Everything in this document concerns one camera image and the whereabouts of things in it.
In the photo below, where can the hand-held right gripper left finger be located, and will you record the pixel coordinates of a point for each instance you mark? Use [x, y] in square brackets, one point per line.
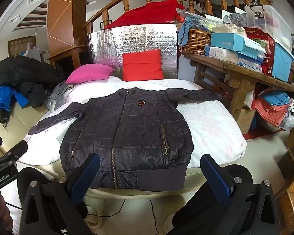
[87, 176]

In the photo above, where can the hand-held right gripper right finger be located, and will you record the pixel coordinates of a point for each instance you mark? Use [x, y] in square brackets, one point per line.
[216, 177]

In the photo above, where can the black puffer jacket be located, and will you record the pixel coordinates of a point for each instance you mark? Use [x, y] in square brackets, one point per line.
[137, 132]

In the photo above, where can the person's left forearm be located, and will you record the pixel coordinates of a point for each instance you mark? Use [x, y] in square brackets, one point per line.
[0, 210]

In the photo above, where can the pile of dark clothes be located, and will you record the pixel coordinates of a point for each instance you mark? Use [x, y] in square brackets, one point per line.
[22, 71]

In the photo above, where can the cream sofa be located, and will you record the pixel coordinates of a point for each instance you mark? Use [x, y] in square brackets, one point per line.
[17, 120]

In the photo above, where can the blue jacket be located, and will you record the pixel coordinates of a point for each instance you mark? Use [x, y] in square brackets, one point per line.
[2, 98]

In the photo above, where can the white blanket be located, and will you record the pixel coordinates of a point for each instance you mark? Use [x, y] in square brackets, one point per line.
[210, 127]

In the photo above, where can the small cardboard box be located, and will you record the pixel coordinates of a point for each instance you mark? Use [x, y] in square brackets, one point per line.
[245, 120]

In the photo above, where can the grey garment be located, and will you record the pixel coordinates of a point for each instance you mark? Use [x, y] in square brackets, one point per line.
[56, 95]

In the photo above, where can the stack of folded cloths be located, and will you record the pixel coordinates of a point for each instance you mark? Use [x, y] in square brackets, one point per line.
[267, 112]

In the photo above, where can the wooden table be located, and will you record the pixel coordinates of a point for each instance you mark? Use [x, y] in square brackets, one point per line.
[240, 78]

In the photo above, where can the pink pillow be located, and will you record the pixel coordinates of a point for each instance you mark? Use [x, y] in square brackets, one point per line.
[90, 73]

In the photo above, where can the tissue pack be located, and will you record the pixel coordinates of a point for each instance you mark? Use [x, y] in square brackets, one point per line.
[220, 53]

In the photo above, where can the red pillow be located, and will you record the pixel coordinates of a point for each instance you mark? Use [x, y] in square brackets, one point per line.
[142, 64]

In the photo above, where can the blue storage bin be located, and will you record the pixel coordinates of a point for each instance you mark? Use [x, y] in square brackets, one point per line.
[281, 63]

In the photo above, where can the blue shoe box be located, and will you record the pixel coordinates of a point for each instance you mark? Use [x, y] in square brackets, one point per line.
[225, 42]

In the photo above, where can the wicker basket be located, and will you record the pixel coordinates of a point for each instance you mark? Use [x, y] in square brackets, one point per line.
[196, 41]

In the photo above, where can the wooden column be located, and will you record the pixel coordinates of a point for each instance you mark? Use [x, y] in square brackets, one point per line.
[63, 17]

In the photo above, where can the silver foil insulation panel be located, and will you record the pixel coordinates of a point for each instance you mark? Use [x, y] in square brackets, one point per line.
[137, 39]

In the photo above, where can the blue cloth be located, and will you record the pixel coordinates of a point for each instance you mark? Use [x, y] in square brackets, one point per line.
[186, 27]

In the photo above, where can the clear plastic storage bin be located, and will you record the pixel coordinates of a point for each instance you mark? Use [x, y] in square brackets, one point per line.
[274, 22]

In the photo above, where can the red cloth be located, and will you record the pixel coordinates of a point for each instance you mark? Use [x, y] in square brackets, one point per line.
[149, 14]

